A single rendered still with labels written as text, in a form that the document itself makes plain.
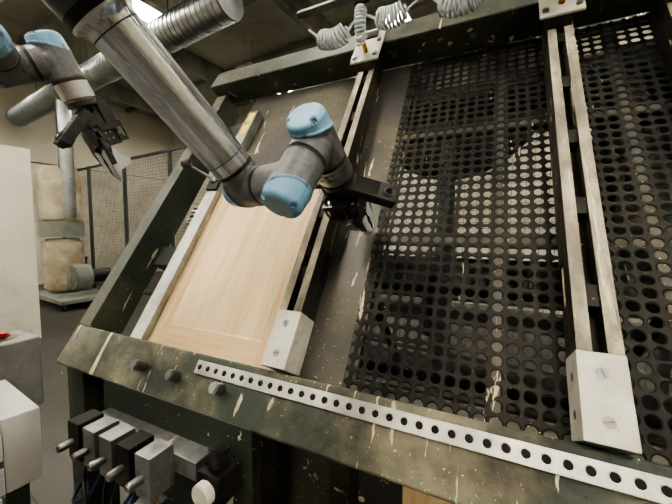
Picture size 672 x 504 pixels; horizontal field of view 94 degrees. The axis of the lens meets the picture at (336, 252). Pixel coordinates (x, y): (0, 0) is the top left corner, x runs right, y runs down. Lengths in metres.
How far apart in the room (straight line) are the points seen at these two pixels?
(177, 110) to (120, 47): 0.10
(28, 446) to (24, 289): 4.20
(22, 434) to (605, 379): 0.76
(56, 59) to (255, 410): 0.94
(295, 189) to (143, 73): 0.27
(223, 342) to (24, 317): 4.01
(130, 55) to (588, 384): 0.80
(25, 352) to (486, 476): 1.06
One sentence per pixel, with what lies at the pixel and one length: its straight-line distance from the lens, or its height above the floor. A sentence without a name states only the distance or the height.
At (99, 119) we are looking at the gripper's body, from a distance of 1.12.
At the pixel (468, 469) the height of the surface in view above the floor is 0.85.
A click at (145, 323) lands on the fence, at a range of 1.08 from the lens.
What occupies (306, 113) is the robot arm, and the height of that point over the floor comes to 1.40.
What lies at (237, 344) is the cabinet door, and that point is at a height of 0.92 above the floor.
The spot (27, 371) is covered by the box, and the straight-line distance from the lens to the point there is 1.16.
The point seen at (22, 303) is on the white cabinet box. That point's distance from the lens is 4.76.
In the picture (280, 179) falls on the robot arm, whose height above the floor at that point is 1.29.
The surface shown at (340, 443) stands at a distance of 0.65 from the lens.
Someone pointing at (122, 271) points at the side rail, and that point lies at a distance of 1.28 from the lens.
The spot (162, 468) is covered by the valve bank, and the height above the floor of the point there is 0.73.
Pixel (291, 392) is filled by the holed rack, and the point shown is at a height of 0.88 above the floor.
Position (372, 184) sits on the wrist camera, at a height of 1.30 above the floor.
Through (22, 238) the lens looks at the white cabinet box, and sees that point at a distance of 4.70.
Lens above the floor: 1.21
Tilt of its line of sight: 4 degrees down
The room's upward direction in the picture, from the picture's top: straight up
